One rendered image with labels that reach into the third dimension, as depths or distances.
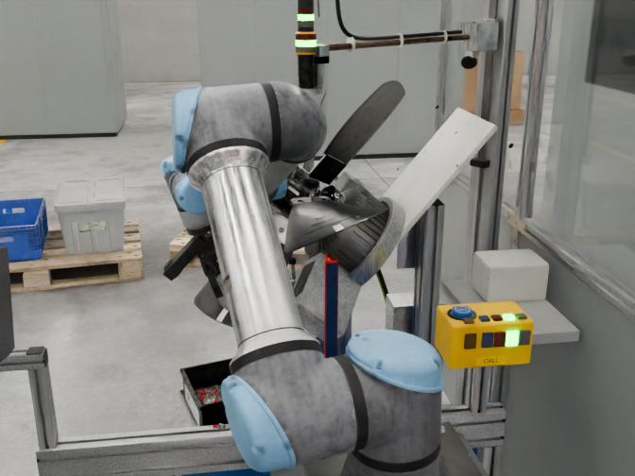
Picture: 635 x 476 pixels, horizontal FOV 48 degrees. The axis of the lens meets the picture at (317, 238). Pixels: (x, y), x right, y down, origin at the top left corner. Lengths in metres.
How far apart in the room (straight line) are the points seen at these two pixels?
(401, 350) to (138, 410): 2.35
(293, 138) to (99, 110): 7.75
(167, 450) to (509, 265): 1.01
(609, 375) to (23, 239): 3.43
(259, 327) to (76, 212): 3.58
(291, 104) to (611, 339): 1.09
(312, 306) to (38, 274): 3.00
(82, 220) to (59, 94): 4.48
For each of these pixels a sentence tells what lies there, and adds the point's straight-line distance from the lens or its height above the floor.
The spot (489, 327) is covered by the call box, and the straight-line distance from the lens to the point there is 1.37.
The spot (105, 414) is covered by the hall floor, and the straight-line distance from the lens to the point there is 3.16.
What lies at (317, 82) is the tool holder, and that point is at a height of 1.47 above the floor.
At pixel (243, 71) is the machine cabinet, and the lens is 7.04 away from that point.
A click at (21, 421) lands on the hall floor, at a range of 3.22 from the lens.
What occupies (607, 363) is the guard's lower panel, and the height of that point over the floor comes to 0.81.
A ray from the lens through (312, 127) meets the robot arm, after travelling 1.05.
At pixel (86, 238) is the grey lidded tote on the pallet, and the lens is 4.47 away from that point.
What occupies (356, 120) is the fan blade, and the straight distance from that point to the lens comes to 1.64.
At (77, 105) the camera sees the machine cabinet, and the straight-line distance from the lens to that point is 8.76.
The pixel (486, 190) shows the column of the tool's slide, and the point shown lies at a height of 1.10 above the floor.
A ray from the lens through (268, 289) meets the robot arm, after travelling 0.89.
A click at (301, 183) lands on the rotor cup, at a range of 1.66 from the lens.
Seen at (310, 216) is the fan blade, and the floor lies 1.21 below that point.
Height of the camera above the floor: 1.66
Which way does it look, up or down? 19 degrees down
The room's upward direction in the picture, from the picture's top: straight up
